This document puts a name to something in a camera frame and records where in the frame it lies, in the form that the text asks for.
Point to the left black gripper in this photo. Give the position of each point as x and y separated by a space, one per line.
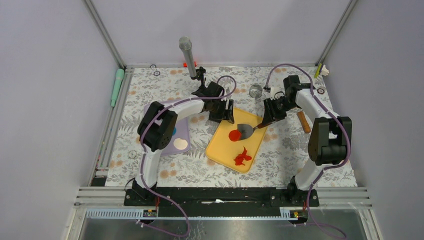
219 118

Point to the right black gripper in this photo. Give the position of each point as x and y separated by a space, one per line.
270 114

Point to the metal dough scraper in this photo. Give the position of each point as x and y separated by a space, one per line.
247 130

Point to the wooden dough roller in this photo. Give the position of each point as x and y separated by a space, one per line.
304 123

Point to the yellow tray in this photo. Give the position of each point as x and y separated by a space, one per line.
223 151

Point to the red dough scrap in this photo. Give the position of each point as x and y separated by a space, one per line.
240 158

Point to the red dough ball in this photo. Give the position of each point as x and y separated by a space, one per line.
234 135

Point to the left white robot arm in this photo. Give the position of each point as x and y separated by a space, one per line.
147 174

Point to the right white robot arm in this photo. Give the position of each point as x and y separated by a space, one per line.
329 141

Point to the flat white dough disc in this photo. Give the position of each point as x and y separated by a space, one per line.
180 143

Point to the black mini tripod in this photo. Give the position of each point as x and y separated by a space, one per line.
200 77

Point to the purple tray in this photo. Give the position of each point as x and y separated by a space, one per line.
180 136

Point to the white corner clip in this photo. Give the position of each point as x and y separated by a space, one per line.
321 70

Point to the grey microphone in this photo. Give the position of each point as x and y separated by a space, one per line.
185 46

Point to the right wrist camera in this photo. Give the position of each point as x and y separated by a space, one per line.
271 92

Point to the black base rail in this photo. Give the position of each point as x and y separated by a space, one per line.
220 201

